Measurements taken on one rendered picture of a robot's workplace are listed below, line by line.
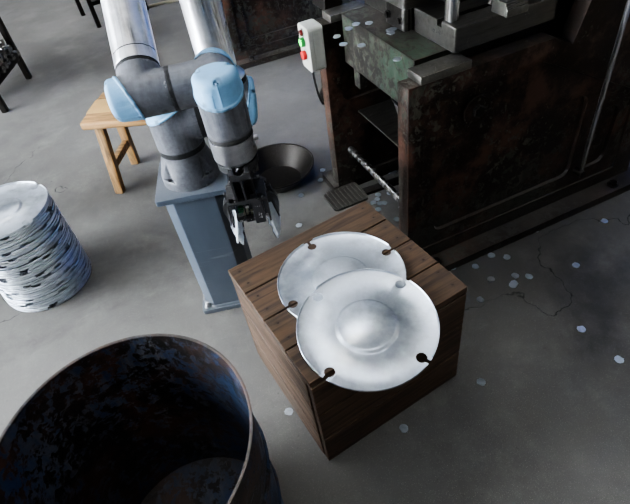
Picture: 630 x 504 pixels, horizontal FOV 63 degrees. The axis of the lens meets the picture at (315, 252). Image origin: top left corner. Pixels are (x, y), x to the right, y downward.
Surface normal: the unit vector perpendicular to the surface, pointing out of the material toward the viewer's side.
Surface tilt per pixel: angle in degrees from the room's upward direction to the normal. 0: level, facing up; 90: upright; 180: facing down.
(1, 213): 0
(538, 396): 0
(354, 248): 0
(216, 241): 90
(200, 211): 90
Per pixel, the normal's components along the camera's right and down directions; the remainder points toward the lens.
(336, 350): -0.10, -0.65
